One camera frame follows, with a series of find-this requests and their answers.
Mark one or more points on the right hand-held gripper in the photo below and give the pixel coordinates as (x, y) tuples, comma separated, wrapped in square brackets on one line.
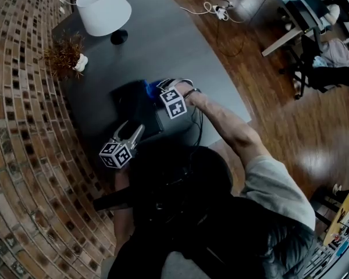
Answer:
[(174, 105)]

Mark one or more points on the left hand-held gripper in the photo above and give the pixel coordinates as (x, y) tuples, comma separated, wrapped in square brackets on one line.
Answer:
[(116, 155)]

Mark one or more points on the black box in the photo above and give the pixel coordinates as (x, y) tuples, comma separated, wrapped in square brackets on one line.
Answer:
[(133, 109)]

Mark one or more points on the blue cloth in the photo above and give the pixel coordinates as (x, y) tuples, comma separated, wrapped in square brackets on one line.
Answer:
[(149, 87)]

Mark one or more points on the person's left forearm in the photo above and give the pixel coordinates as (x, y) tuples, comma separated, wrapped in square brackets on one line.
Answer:
[(122, 180)]

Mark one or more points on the person's right forearm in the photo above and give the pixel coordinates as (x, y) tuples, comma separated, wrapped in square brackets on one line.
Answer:
[(232, 129)]

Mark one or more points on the person's right hand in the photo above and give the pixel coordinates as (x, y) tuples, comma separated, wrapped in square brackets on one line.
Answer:
[(189, 89)]

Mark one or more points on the person's black chest pack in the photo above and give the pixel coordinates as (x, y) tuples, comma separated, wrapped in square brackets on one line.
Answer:
[(180, 170)]

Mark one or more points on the dried plant in white vase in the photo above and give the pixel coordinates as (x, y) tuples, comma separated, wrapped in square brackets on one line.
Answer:
[(64, 54)]

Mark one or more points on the white shade table lamp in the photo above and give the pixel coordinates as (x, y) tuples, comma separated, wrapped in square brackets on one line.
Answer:
[(101, 10)]

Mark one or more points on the person's grey t-shirt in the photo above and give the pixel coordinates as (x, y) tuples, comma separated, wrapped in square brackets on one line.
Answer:
[(279, 190)]

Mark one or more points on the pale blue garment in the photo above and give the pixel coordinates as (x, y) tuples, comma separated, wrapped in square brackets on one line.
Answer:
[(319, 62)]

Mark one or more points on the black computer tower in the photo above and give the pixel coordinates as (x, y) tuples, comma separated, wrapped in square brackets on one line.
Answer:
[(305, 16)]

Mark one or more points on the black office chair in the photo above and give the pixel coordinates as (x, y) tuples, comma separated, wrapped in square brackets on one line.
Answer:
[(331, 80)]

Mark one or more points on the pink backpack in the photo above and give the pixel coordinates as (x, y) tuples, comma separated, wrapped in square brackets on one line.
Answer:
[(336, 54)]

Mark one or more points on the round yellow table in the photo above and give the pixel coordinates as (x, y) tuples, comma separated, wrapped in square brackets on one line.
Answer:
[(346, 214)]

